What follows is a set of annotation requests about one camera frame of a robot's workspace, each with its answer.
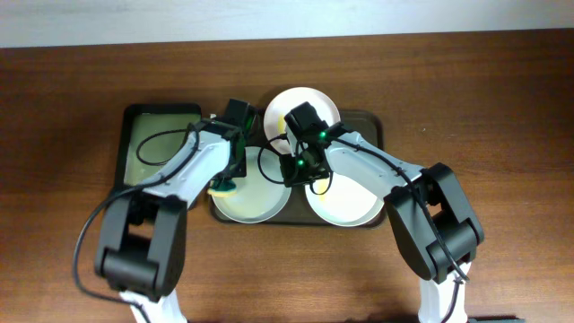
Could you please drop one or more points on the small black water tray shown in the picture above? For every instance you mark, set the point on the small black water tray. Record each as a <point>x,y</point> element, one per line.
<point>139,122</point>

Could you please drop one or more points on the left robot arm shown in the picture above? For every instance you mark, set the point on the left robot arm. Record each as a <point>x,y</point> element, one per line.
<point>143,235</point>

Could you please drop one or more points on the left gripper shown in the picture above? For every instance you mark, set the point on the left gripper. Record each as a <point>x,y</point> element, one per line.
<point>240,170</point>

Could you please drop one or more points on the white plate yellow stain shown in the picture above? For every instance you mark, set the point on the white plate yellow stain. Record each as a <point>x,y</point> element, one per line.
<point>342,201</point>

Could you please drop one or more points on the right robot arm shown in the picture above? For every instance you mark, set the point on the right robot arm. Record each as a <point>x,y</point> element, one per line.
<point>436,230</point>

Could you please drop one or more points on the pale grey plate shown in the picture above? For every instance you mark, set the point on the pale grey plate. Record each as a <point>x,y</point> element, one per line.
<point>256,199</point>

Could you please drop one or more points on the pinkish white plate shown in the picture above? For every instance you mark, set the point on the pinkish white plate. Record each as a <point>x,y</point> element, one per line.
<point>278,107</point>

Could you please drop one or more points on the large brown serving tray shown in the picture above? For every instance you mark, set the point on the large brown serving tray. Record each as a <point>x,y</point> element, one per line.
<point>298,211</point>

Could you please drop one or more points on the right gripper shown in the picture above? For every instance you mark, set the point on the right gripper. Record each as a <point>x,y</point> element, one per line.
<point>292,178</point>

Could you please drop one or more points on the green and yellow sponge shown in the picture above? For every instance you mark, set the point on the green and yellow sponge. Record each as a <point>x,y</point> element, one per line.
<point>222,188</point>

